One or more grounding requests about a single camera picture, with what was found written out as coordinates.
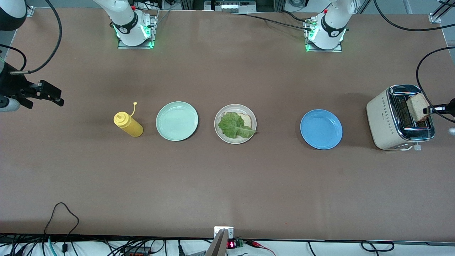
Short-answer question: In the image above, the bread slice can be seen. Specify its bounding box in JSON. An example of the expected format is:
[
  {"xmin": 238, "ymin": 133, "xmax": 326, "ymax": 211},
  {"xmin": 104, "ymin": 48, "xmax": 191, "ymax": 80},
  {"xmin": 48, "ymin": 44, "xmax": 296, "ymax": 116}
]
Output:
[
  {"xmin": 223, "ymin": 112, "xmax": 253, "ymax": 130},
  {"xmin": 406, "ymin": 93, "xmax": 431, "ymax": 122}
]

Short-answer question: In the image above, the yellow squeeze sauce bottle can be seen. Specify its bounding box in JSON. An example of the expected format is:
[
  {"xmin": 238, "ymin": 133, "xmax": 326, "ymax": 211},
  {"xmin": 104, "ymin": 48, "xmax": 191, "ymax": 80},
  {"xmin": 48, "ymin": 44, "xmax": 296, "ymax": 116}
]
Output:
[{"xmin": 113, "ymin": 102, "xmax": 144, "ymax": 138}]

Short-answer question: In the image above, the green lettuce leaf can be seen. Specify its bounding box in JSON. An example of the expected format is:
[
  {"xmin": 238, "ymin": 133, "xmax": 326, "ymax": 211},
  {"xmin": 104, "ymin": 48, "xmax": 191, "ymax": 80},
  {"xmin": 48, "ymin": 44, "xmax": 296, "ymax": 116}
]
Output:
[{"xmin": 218, "ymin": 112, "xmax": 257, "ymax": 139}]

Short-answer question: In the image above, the blue plate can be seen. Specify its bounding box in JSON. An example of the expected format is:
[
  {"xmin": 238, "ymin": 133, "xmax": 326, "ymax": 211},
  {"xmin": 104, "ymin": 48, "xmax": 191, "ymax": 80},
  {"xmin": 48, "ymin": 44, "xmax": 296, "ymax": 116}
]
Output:
[{"xmin": 300, "ymin": 109, "xmax": 343, "ymax": 150}]

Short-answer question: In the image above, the mint green plate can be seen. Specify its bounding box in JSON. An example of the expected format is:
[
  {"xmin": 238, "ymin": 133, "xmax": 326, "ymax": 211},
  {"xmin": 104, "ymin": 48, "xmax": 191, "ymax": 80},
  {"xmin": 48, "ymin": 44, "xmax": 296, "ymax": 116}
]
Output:
[{"xmin": 156, "ymin": 101, "xmax": 199, "ymax": 142}]

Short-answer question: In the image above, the beige plate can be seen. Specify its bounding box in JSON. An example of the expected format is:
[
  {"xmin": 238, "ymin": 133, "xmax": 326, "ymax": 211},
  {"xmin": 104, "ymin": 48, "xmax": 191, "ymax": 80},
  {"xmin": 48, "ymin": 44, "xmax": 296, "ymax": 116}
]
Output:
[{"xmin": 214, "ymin": 104, "xmax": 257, "ymax": 145}]

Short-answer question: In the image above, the beige chrome toaster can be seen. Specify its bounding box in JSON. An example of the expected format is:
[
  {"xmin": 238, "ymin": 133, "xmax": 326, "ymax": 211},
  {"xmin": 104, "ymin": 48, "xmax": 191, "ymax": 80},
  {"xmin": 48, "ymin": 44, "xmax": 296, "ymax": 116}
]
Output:
[{"xmin": 366, "ymin": 84, "xmax": 436, "ymax": 151}]

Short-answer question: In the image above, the white lit electronics box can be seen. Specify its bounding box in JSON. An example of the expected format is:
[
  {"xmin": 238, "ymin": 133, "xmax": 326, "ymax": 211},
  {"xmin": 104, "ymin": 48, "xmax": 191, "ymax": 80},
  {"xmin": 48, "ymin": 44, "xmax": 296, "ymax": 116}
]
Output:
[{"xmin": 204, "ymin": 0, "xmax": 256, "ymax": 13}]

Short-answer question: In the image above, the thin black looped cable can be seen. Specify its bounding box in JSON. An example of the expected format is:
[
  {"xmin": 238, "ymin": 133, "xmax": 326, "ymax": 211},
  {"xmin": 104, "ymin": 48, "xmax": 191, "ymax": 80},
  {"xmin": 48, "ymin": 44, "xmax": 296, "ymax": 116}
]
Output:
[{"xmin": 44, "ymin": 203, "xmax": 79, "ymax": 246}]

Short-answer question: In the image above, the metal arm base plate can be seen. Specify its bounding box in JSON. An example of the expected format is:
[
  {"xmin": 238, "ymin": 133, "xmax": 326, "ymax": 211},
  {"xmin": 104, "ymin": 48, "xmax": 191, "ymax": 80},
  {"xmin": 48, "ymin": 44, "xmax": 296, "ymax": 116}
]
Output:
[
  {"xmin": 304, "ymin": 18, "xmax": 343, "ymax": 53},
  {"xmin": 117, "ymin": 11, "xmax": 159, "ymax": 49}
]

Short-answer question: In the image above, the black coiled floor cable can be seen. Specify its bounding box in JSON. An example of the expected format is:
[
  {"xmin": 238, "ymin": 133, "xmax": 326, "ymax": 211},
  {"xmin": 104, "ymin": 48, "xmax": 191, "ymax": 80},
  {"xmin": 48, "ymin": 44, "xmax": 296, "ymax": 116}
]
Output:
[{"xmin": 361, "ymin": 241, "xmax": 395, "ymax": 252}]

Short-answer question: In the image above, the black cable across table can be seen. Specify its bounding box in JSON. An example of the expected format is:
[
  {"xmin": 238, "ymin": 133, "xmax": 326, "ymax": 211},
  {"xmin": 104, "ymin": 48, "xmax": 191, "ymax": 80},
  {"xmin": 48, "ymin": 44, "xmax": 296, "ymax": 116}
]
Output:
[{"xmin": 231, "ymin": 11, "xmax": 313, "ymax": 32}]

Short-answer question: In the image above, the metal mounting bracket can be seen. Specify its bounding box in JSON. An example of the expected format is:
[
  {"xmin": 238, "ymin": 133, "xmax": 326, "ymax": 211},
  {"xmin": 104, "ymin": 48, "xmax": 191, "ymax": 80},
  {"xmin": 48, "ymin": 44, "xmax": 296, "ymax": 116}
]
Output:
[{"xmin": 206, "ymin": 226, "xmax": 234, "ymax": 256}]

